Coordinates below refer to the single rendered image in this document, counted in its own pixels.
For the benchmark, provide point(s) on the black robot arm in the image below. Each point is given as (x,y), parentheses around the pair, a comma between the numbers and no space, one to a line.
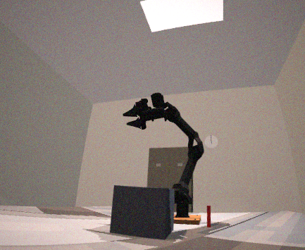
(194,153)

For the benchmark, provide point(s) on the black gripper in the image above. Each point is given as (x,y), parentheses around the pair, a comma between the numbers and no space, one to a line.
(144,115)

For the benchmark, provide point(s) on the red peg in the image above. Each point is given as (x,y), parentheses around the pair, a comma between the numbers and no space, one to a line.
(208,216)

